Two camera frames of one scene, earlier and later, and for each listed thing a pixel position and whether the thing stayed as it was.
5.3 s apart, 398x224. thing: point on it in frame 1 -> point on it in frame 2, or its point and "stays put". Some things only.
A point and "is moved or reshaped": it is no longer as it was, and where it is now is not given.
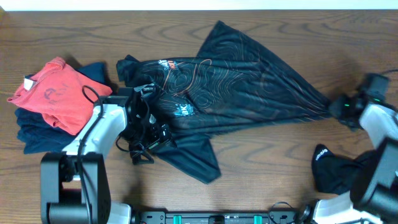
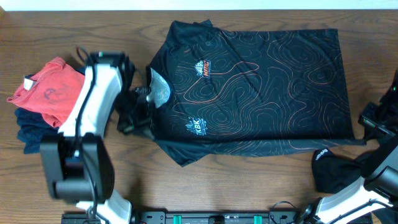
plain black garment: x=336 y=174 stays put
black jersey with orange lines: x=231 y=81 is moved or reshaped
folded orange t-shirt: x=66 y=98 stays put
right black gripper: x=336 y=109 -> x=368 y=118
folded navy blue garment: x=35 y=134 stays put
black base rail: x=242 y=217 stays put
